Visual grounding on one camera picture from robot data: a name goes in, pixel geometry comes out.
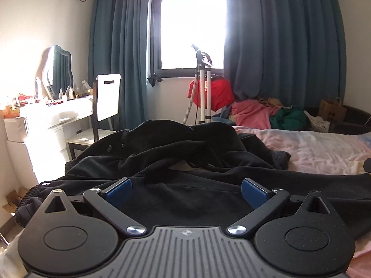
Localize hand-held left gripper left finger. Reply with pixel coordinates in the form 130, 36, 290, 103
43, 177, 147, 236

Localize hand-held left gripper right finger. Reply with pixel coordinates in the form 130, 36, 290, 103
227, 178, 334, 236

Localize black garment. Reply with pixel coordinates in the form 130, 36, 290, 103
65, 120, 291, 180

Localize black pants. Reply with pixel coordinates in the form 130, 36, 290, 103
14, 169, 371, 239

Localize black jacket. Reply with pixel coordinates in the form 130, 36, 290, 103
0, 124, 371, 278

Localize pink cloth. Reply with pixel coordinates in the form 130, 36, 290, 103
231, 98, 279, 130

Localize blue cloth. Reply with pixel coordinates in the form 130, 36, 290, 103
213, 106, 236, 126

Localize green cloth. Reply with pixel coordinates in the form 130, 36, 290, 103
270, 107, 308, 131

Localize white chair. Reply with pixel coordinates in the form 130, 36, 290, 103
66, 73, 122, 163

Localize white plastic bag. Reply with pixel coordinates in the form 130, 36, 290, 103
304, 111, 331, 133

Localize white vanity table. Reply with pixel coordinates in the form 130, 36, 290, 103
3, 95, 95, 186

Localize cardboard pieces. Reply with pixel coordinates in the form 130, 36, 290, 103
2, 188, 29, 218

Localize red cloth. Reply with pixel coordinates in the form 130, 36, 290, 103
188, 76, 235, 112

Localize white garment steamer stand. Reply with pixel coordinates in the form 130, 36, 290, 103
183, 43, 215, 126

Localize brown paper bag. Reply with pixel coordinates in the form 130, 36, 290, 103
318, 97, 348, 124

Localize white ribbed box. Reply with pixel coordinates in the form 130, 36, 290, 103
4, 116, 30, 143

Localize row of cosmetic bottles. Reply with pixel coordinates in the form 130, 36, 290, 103
0, 77, 94, 113

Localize wavy framed mirror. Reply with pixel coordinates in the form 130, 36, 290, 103
42, 45, 75, 99

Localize blue curtain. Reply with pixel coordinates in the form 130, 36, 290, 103
88, 0, 163, 126
222, 0, 348, 106

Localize window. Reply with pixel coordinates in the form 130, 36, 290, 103
150, 0, 227, 78

